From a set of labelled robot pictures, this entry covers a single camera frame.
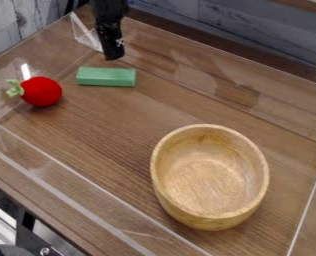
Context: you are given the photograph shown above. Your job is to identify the red plush tomato toy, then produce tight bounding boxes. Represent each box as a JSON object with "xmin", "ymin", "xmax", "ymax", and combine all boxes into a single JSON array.
[{"xmin": 8, "ymin": 76, "xmax": 64, "ymax": 107}]

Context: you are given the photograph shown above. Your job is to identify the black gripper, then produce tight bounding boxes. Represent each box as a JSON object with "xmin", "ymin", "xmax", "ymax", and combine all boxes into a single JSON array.
[{"xmin": 91, "ymin": 0, "xmax": 129, "ymax": 61}]

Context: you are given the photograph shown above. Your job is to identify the light wooden bowl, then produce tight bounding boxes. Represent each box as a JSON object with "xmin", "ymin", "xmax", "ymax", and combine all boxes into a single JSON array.
[{"xmin": 151, "ymin": 124, "xmax": 271, "ymax": 231}]

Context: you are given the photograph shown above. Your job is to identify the clear acrylic corner bracket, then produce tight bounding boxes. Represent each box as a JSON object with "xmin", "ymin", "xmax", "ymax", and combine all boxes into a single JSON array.
[{"xmin": 70, "ymin": 12, "xmax": 104, "ymax": 52}]

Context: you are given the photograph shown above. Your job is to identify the black metal table leg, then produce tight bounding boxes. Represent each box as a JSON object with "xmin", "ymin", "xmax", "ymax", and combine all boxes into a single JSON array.
[{"xmin": 16, "ymin": 209, "xmax": 64, "ymax": 256}]

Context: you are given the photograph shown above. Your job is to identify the green rectangular block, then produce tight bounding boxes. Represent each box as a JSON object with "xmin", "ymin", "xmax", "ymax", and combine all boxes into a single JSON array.
[{"xmin": 77, "ymin": 67, "xmax": 137, "ymax": 87}]

